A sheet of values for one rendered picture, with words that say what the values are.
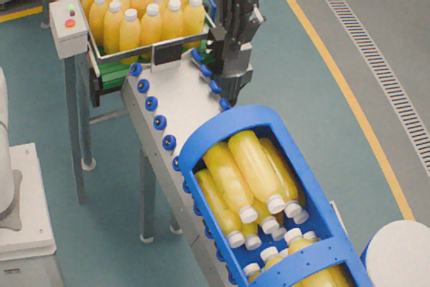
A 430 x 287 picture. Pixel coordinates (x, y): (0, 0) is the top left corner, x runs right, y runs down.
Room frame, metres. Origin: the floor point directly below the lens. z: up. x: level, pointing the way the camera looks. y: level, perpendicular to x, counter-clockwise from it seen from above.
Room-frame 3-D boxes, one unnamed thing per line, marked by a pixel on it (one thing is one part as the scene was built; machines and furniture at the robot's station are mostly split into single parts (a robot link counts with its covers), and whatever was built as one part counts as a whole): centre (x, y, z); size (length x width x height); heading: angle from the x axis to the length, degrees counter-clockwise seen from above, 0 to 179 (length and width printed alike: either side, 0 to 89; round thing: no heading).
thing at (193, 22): (1.57, 0.14, 1.00); 0.07 x 0.07 x 0.20
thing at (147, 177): (1.30, 0.22, 0.31); 0.06 x 0.06 x 0.63; 31
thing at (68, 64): (1.42, 0.55, 0.50); 0.04 x 0.04 x 1.00; 31
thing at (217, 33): (1.54, 0.04, 0.95); 0.10 x 0.07 x 0.10; 121
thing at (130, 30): (1.45, 0.33, 1.00); 0.07 x 0.07 x 0.20
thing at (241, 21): (0.93, -0.01, 1.58); 0.04 x 0.01 x 0.11; 133
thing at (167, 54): (1.39, 0.19, 0.99); 0.10 x 0.02 x 0.12; 121
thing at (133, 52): (1.46, 0.23, 0.96); 0.40 x 0.01 x 0.03; 121
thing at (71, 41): (1.42, 0.55, 1.05); 0.20 x 0.10 x 0.10; 31
